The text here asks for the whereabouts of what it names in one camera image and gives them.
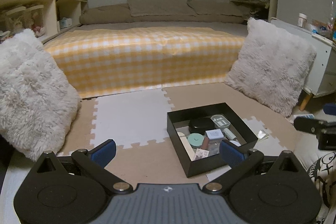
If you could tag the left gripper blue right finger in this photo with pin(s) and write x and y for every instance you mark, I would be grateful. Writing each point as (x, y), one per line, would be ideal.
(242, 163)

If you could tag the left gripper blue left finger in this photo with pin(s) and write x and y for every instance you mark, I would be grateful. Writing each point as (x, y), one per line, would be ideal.
(92, 165)

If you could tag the black rectangular storage box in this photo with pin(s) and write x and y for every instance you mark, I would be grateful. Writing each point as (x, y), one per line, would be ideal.
(175, 118)

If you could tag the clear plastic screw box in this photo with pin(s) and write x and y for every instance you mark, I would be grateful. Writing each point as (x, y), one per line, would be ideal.
(213, 149)

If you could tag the grey white power adapter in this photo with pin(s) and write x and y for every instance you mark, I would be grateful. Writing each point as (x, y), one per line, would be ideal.
(214, 135)

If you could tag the small brown box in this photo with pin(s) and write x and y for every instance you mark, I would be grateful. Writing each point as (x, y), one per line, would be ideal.
(205, 143)

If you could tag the small patterned beige box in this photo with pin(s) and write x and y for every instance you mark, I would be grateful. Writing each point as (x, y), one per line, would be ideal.
(200, 154)

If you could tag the grey white plastic housing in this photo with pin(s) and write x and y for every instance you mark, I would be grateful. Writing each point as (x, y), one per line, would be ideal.
(222, 123)

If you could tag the mint green round device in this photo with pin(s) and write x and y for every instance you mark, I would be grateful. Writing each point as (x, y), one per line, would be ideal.
(195, 140)

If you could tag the cream oval object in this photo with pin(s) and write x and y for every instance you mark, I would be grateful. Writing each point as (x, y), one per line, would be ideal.
(186, 145)

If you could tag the black oval case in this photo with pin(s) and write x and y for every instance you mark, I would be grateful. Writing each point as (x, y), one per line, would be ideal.
(201, 125)

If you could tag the white blue power strip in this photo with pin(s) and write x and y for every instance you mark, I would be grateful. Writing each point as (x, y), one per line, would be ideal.
(305, 116)

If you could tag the white side cabinet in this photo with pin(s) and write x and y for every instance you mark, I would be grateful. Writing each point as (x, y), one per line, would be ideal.
(320, 56)

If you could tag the left fluffy white pillow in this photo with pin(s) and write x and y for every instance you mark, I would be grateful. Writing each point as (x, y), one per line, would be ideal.
(38, 104)

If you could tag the fluffy white pillow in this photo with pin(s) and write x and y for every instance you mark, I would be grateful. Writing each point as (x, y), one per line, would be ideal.
(38, 104)
(270, 67)

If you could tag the right fluffy white pillow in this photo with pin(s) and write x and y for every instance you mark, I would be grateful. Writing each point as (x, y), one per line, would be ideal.
(270, 67)

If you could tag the yellow white checkered blanket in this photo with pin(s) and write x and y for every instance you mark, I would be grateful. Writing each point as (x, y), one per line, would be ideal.
(104, 62)

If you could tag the white jar on cabinet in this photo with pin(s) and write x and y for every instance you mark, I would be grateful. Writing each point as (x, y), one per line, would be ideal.
(302, 20)

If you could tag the wooden shelf unit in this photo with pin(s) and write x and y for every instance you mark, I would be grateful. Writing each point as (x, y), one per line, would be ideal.
(46, 18)

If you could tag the brown bed pillows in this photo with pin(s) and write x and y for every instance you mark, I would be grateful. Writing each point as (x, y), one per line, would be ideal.
(163, 11)

